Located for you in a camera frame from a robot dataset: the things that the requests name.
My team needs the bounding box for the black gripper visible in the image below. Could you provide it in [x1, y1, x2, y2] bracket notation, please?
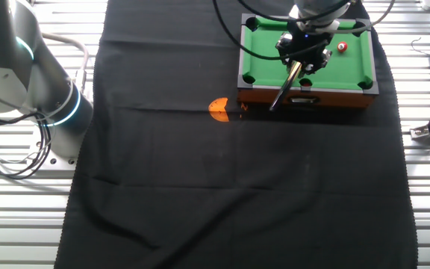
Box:
[275, 21, 334, 76]

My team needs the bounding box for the wooden pool cue black butt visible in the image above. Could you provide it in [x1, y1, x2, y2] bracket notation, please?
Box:
[269, 61, 303, 113]

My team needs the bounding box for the mini green pool table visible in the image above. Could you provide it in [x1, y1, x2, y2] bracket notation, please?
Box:
[236, 13, 380, 110]

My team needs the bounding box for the black table cloth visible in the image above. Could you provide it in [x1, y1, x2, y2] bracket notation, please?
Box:
[53, 0, 420, 269]

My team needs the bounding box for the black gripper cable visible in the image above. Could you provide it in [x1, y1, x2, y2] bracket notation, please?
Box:
[236, 0, 352, 23]

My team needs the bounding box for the black camera cable with plug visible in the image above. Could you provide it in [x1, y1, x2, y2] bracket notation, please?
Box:
[212, 0, 330, 61]

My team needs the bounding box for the thin dark loose wire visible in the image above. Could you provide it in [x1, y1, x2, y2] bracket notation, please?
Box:
[410, 37, 430, 57]

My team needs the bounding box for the metal camera foot bracket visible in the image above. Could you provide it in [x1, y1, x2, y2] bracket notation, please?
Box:
[409, 125, 430, 141]

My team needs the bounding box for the grey base cable metal plug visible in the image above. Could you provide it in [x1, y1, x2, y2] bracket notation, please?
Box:
[41, 32, 90, 95]

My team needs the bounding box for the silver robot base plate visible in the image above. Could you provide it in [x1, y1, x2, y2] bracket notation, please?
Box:
[28, 108, 78, 173]

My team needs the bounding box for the black base cable loop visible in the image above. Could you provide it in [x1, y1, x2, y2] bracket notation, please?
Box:
[0, 105, 54, 180]

